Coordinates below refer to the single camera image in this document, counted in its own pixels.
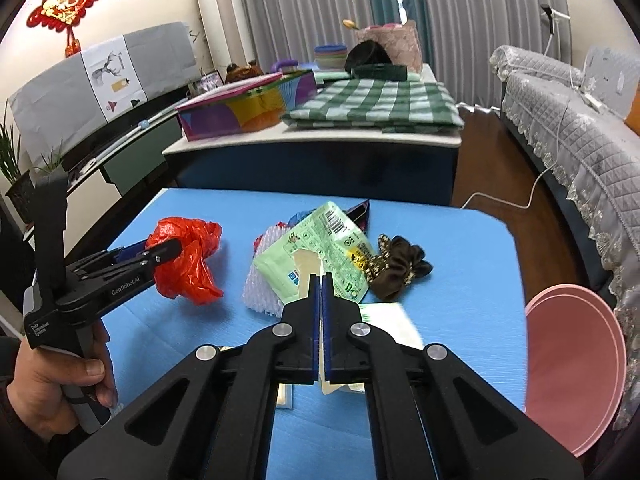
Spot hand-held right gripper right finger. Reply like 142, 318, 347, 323
321, 272, 586, 480

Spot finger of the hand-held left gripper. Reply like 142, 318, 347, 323
114, 237, 184, 270
70, 241, 151, 277

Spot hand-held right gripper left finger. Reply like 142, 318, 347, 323
57, 274, 321, 480

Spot red plastic bag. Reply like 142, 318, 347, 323
146, 217, 225, 306

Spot green wet wipe packet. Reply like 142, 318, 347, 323
252, 201, 377, 306

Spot person's left hand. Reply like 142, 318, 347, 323
7, 320, 118, 443

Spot white foam fruit net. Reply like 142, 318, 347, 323
242, 220, 296, 318

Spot potted plant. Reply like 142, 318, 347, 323
0, 105, 61, 221

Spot brown hair scrunchie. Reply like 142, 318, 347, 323
361, 233, 433, 303

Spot black piano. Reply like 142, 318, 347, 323
30, 80, 211, 196

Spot dark maroon wallet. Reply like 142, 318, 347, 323
345, 199, 372, 233

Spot white and blue desk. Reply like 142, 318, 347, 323
162, 62, 463, 208

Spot colourful box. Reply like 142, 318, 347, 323
175, 71, 318, 142

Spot grey piano cover cloth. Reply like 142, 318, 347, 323
9, 21, 197, 163

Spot brown bear toy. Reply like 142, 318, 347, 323
224, 60, 265, 85

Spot green checked cloth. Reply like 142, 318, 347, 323
281, 71, 466, 135

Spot white standing air conditioner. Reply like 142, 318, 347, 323
192, 0, 261, 81

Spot dark green tray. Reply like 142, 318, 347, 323
352, 62, 408, 81

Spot stack of plastic bowls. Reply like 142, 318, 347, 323
314, 44, 348, 68

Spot black bowl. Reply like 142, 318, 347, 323
344, 40, 393, 78

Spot pink lace basket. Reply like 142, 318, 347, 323
356, 19, 425, 75

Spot grey curtain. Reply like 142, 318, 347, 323
415, 0, 573, 106
235, 0, 381, 68

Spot grey quilted sofa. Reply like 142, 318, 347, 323
489, 44, 640, 431

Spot white charger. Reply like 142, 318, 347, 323
580, 87, 608, 111

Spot white patterned pillow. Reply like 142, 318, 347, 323
582, 45, 640, 121

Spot photo frame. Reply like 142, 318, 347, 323
192, 71, 225, 96

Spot white cable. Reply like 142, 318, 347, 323
460, 25, 601, 210

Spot red knot wall ornament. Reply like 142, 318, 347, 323
26, 0, 108, 58

